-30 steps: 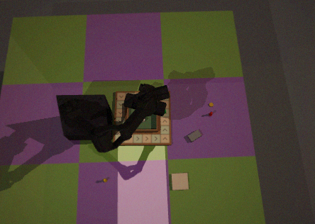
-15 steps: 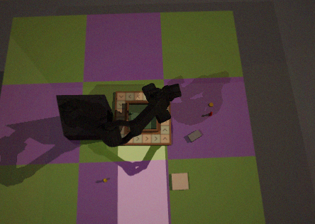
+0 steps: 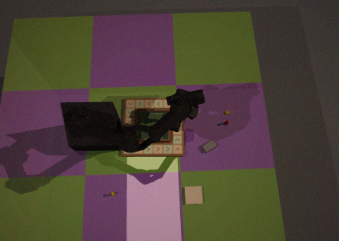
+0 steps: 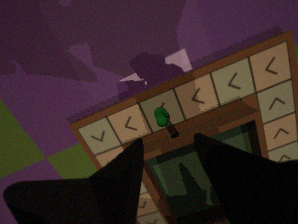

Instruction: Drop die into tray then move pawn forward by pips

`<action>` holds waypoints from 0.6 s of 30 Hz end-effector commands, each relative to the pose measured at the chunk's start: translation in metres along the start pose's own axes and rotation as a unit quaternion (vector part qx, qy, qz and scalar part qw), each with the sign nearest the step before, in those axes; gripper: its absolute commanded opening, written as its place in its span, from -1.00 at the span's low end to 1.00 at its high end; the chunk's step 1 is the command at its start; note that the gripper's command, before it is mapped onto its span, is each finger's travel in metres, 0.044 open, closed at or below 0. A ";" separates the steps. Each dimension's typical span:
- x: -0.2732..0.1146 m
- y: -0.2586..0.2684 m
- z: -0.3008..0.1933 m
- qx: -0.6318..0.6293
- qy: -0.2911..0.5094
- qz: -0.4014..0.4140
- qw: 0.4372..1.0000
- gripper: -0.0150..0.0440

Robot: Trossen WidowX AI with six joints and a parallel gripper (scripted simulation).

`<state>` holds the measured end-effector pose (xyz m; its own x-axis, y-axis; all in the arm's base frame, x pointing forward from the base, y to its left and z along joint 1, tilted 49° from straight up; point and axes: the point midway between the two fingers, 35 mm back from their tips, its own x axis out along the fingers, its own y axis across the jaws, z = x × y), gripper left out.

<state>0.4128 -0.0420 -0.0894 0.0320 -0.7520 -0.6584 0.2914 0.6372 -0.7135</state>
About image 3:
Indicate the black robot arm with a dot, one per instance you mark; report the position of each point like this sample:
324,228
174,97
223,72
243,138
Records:
125,138

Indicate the tan square block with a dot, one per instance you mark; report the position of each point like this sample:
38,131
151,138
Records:
193,195

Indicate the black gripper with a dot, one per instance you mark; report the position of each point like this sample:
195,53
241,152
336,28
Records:
176,126

